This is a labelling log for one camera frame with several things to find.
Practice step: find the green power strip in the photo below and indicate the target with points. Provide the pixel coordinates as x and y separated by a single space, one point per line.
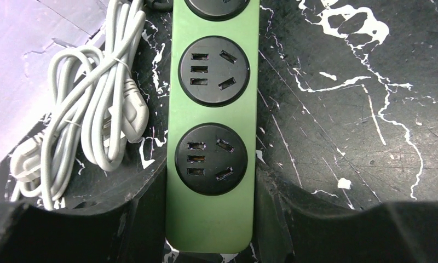
210 188

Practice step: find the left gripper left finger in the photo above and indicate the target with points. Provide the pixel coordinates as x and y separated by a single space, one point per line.
127 226

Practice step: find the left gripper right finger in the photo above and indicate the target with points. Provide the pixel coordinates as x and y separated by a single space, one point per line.
292 225

